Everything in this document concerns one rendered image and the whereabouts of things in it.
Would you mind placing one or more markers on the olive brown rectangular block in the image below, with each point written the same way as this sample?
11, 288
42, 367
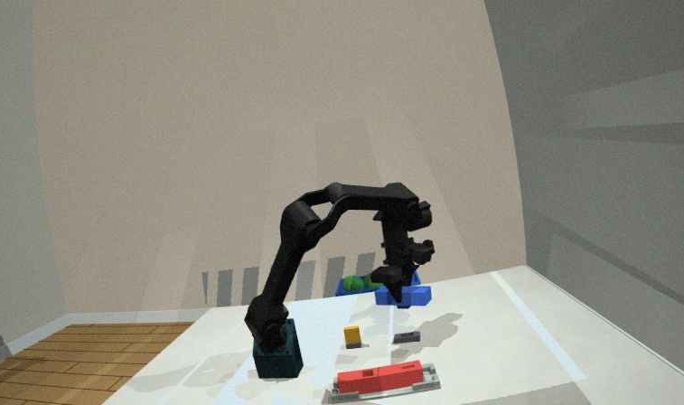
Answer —
352, 334

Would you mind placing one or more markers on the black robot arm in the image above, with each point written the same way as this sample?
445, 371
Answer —
301, 229

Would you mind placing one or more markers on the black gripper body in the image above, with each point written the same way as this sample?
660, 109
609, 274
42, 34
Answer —
394, 258

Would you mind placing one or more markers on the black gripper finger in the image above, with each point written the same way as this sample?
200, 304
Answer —
408, 272
395, 289

